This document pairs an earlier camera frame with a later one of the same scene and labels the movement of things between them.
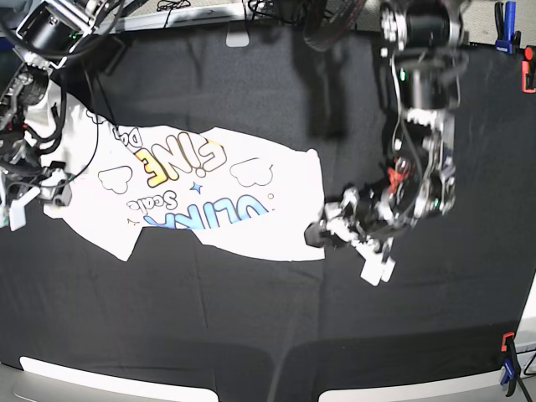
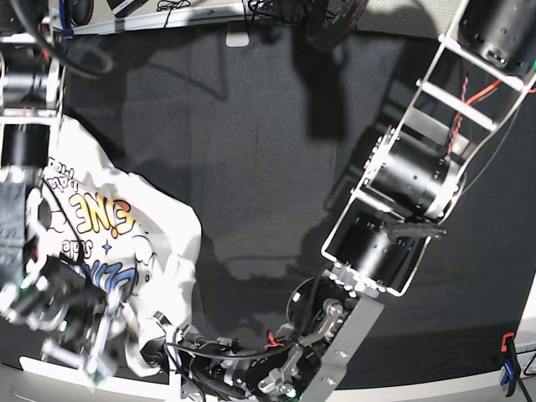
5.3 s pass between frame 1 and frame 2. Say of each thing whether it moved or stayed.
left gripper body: moved
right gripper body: moved
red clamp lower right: stayed
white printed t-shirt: moved
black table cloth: stayed
